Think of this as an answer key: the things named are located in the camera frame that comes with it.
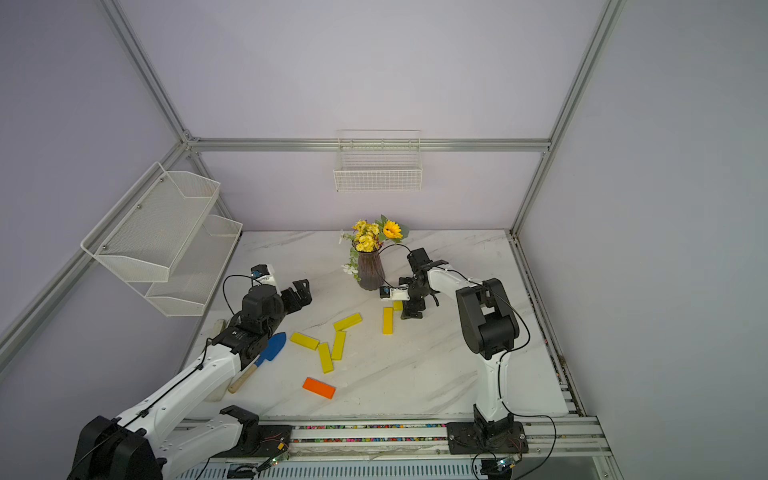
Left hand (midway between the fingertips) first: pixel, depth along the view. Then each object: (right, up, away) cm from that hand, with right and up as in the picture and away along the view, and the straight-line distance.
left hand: (295, 290), depth 83 cm
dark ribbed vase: (+21, +4, +15) cm, 26 cm away
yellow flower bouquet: (+21, +15, 0) cm, 26 cm away
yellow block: (+1, -16, +7) cm, 18 cm away
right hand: (+33, -6, +17) cm, 37 cm away
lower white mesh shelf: (-34, +3, +8) cm, 35 cm away
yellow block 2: (+8, -21, +5) cm, 23 cm away
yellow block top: (+13, -12, +12) cm, 21 cm away
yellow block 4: (+26, -11, +12) cm, 31 cm away
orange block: (+7, -28, -1) cm, 28 cm away
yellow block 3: (+11, -17, +7) cm, 22 cm away
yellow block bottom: (+30, -6, +8) cm, 31 cm away
